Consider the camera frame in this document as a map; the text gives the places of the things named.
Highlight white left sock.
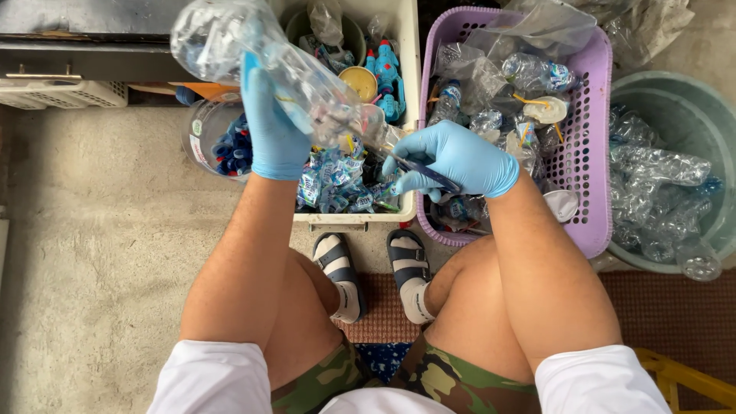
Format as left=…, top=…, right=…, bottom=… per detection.
left=315, top=235, right=362, bottom=324

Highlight large grey-green bucket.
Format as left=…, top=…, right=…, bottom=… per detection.
left=606, top=70, right=736, bottom=274

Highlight heap of clear plastic bags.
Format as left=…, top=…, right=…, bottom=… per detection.
left=566, top=0, right=697, bottom=71

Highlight heap of blue bottle labels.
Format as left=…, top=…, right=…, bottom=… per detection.
left=296, top=135, right=404, bottom=215

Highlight clear plastic bottle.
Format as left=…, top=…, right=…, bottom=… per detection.
left=170, top=0, right=387, bottom=151

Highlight white plastic crate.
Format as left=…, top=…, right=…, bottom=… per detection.
left=270, top=0, right=423, bottom=233

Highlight small clear plastic bag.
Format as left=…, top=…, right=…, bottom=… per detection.
left=306, top=0, right=346, bottom=48

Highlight person's right hand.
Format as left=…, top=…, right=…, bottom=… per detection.
left=382, top=120, right=521, bottom=203

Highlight grey-blue left sandal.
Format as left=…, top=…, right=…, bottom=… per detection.
left=312, top=232, right=368, bottom=324

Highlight grey-blue right sandal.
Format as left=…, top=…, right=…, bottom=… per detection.
left=386, top=229, right=432, bottom=292

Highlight white shirt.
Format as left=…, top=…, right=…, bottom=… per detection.
left=146, top=339, right=674, bottom=414

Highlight grey-blue sandal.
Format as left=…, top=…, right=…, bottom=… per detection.
left=386, top=229, right=432, bottom=292
left=312, top=232, right=368, bottom=324

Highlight blue patterned cloth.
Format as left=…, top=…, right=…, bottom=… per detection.
left=353, top=342, right=414, bottom=385

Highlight camouflage shorts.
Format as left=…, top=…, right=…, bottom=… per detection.
left=270, top=333, right=542, bottom=414

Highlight brown woven mat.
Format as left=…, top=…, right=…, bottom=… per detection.
left=332, top=273, right=736, bottom=369

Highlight dark cabinet with metal handle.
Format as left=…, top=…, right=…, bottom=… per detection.
left=0, top=0, right=203, bottom=84

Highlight clear plastic jar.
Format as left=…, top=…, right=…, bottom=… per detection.
left=181, top=92, right=255, bottom=184

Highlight orange plastic item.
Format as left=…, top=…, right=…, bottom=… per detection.
left=128, top=82, right=240, bottom=105

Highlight white cup lid with straw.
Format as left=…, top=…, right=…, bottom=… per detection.
left=512, top=93, right=570, bottom=125

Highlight person's right leg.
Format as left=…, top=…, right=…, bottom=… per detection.
left=421, top=235, right=537, bottom=385

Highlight person's left leg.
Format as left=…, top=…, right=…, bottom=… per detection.
left=263, top=249, right=347, bottom=393

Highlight yellow round lid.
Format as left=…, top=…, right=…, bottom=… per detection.
left=338, top=66, right=379, bottom=104

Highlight person's left hand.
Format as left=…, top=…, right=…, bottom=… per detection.
left=240, top=52, right=313, bottom=182

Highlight heap of blue bottle caps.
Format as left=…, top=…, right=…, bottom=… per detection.
left=211, top=113, right=254, bottom=177

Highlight white right sock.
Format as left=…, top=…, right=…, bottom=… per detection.
left=390, top=236, right=437, bottom=326

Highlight dark blue knife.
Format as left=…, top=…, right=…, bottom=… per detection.
left=376, top=144, right=463, bottom=195

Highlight small green bucket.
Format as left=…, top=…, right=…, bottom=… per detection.
left=286, top=8, right=368, bottom=67

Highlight white sock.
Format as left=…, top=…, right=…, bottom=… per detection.
left=315, top=235, right=362, bottom=324
left=390, top=236, right=437, bottom=326

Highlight purple perforated basket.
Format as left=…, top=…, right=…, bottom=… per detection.
left=415, top=6, right=614, bottom=260

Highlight person's leg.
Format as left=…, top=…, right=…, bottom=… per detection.
left=263, top=249, right=347, bottom=393
left=421, top=235, right=537, bottom=385

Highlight white perforated basket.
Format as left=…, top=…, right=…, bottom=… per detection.
left=0, top=79, right=129, bottom=110

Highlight heap of crushed bottles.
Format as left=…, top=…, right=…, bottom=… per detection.
left=427, top=43, right=583, bottom=235
left=608, top=103, right=725, bottom=283

